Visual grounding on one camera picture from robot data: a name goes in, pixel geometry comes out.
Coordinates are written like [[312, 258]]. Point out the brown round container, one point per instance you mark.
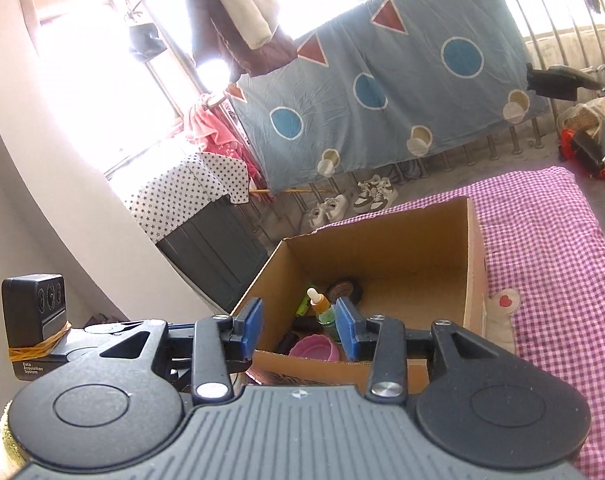
[[345, 291]]

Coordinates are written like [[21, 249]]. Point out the black padded seat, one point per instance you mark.
[[557, 80]]

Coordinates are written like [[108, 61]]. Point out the blue printed blanket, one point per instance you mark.
[[407, 110]]

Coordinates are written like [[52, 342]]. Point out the pink bowl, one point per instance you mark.
[[312, 347]]

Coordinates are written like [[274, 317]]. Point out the cardboard box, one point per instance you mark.
[[407, 260]]

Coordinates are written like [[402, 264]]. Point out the black hanging bag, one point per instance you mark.
[[147, 42]]

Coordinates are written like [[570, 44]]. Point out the purple checked tablecloth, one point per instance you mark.
[[542, 260]]

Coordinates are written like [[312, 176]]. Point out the dark grey cabinet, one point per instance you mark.
[[212, 255]]

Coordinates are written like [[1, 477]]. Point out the green marker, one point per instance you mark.
[[302, 306]]

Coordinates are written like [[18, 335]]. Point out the black oblong item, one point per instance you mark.
[[307, 324], [286, 344]]

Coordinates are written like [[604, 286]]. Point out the maroon hanging clothes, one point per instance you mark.
[[217, 25]]

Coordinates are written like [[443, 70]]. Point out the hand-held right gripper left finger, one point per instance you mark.
[[250, 327]]

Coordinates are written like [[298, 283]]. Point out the yellow pole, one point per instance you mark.
[[292, 191]]

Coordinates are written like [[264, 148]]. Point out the white star-print cloth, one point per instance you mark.
[[182, 190]]

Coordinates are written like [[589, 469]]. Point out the white hanging cloth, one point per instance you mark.
[[247, 5]]

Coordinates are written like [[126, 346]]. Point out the green dropper bottle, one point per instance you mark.
[[323, 312]]

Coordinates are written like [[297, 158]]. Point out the pink hanging clothes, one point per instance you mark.
[[207, 127]]

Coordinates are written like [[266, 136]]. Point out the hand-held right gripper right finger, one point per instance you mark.
[[345, 330]]

